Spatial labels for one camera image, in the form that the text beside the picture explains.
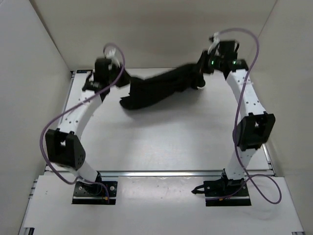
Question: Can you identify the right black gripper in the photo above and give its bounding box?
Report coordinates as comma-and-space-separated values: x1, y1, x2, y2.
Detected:
192, 50, 224, 75

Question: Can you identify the black skirt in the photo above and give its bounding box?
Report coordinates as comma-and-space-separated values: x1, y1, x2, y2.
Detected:
119, 63, 205, 110

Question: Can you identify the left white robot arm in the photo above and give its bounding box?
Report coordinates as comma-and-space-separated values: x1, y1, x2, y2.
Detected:
45, 55, 123, 195

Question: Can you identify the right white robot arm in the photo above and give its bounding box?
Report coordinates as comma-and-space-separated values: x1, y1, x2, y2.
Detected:
199, 38, 275, 196

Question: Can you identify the left blue label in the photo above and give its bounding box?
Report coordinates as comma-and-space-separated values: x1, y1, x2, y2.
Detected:
76, 70, 93, 73

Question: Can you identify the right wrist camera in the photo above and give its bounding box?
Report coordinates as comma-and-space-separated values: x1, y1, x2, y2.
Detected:
208, 32, 220, 53

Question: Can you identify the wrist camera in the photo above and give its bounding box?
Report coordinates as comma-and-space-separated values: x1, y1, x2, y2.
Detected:
103, 48, 121, 68
208, 32, 220, 53

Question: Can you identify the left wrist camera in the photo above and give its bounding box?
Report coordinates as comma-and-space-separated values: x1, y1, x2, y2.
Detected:
103, 48, 121, 68

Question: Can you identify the aluminium rail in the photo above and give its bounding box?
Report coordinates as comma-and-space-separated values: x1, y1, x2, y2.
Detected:
100, 170, 222, 177

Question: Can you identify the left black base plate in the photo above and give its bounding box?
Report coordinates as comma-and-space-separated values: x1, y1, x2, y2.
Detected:
72, 181, 118, 205

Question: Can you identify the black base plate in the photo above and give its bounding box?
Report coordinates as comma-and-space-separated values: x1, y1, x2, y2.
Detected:
72, 181, 118, 205
191, 175, 251, 207

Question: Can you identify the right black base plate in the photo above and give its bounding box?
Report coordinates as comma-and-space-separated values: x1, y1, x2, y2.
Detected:
191, 175, 251, 207

